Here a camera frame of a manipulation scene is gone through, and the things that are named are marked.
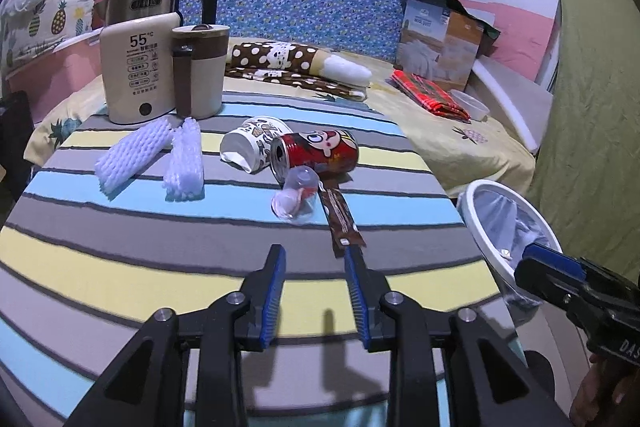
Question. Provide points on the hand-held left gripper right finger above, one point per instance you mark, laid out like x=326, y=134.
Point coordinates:
x=357, y=297

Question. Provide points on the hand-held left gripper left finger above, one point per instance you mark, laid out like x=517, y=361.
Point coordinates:
x=270, y=297

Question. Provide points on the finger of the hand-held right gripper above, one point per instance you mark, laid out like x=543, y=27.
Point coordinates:
x=555, y=259
x=545, y=287

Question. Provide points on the clear plastic bin liner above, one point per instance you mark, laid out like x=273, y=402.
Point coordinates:
x=505, y=217

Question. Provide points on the white round trash bin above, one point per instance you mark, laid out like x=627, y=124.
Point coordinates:
x=480, y=232

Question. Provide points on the brown snack wrapper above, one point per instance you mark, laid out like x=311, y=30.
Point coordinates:
x=340, y=217

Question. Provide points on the person's right hand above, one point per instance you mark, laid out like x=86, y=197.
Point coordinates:
x=605, y=392

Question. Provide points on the clear plastic cup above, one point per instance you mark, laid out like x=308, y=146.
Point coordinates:
x=297, y=197

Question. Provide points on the striped tablecloth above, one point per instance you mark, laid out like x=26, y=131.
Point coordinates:
x=150, y=247

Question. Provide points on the red drink can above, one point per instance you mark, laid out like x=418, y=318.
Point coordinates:
x=320, y=154

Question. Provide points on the patterned paper cup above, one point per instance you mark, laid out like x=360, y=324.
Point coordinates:
x=245, y=147

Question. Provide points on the white foam net sleeve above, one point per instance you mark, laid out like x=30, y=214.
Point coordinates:
x=185, y=162
x=132, y=154

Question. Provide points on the yellow bed sheet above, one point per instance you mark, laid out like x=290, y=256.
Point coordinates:
x=425, y=137

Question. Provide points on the clear plastic bowl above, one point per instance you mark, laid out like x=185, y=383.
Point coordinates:
x=470, y=107

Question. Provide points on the green curtain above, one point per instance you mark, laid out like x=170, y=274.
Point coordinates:
x=595, y=82

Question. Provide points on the red plaid cloth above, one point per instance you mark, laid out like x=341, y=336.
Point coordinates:
x=430, y=97

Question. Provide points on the brown polka-dot folded blanket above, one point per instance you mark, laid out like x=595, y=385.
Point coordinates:
x=300, y=84

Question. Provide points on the brown and cream jug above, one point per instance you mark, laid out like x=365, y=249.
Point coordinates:
x=205, y=77

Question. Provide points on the brown polka-dot bolster pillow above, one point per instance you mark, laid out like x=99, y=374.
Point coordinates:
x=300, y=59

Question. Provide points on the bedding package box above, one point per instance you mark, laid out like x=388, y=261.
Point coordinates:
x=435, y=47

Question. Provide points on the cream water warmer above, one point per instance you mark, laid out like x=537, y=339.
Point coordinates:
x=135, y=72

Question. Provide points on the black suitcase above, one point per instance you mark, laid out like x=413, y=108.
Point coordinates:
x=15, y=132

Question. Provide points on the pink cloth cover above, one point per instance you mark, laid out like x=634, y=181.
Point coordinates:
x=60, y=72

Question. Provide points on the pineapple print bedding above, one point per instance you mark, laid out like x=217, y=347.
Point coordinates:
x=50, y=12

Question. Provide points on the white bed side rail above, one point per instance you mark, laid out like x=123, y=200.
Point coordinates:
x=520, y=102

